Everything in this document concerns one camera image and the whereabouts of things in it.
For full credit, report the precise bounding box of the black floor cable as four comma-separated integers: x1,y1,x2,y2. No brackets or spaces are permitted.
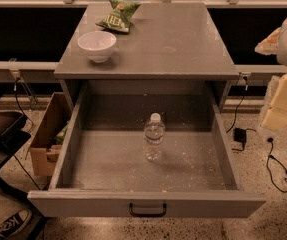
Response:
265,137,287,194

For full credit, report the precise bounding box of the black sneaker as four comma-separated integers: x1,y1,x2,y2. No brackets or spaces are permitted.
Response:
0,209,32,240

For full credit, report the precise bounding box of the clear plastic water bottle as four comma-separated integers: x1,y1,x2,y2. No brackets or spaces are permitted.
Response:
144,113,165,161

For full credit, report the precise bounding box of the white ceramic bowl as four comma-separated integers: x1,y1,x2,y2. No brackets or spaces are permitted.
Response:
77,31,117,63

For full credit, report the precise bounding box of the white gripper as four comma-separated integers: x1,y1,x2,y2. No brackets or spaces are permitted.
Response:
262,73,287,131

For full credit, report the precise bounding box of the black drawer handle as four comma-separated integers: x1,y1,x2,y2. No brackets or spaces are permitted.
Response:
128,203,167,218

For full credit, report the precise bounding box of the green chip bag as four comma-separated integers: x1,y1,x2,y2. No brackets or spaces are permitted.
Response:
97,0,141,33

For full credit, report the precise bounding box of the green item in box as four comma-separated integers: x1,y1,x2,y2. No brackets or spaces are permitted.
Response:
55,122,69,145

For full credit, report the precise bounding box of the brown cardboard box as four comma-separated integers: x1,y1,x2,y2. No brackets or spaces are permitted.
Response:
29,92,71,176

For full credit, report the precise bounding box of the open grey top drawer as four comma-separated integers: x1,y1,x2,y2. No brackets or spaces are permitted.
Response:
28,80,266,218

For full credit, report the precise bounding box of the black power adapter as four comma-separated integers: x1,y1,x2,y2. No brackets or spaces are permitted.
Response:
233,128,247,143

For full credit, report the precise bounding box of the grey cabinet counter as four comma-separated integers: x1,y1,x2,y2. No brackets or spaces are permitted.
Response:
54,2,238,105

